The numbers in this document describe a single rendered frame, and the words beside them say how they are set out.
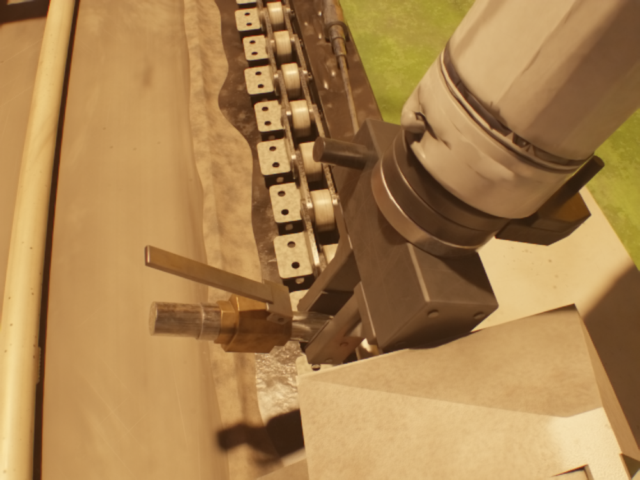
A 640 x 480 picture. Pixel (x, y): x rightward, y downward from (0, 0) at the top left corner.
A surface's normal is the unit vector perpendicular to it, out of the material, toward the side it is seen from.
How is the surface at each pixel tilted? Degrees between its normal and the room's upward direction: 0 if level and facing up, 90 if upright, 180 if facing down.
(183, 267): 45
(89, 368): 0
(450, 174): 72
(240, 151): 10
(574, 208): 25
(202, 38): 52
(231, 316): 39
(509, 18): 64
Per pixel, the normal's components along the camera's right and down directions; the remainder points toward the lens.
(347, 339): 0.20, 0.80
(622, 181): 0.01, -0.58
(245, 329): 0.44, 0.15
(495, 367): -0.25, -0.92
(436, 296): 0.43, -0.59
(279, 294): 0.70, -0.52
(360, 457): -0.44, -0.69
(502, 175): -0.18, 0.68
